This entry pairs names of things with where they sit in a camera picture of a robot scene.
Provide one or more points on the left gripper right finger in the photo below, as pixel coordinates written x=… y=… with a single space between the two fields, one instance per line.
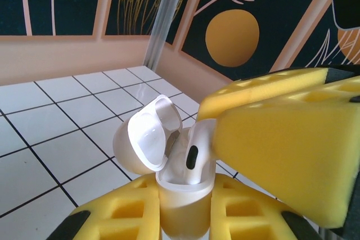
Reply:
x=247 y=214

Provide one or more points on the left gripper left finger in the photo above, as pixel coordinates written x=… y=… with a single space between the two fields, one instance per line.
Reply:
x=126 y=212

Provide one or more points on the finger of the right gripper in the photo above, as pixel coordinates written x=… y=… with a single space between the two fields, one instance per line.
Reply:
x=253 y=94
x=281 y=153

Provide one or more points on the white earbud charging case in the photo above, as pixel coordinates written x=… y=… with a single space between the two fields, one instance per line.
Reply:
x=180 y=206

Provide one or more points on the aluminium corner post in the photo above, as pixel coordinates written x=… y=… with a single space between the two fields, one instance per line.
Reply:
x=166 y=12

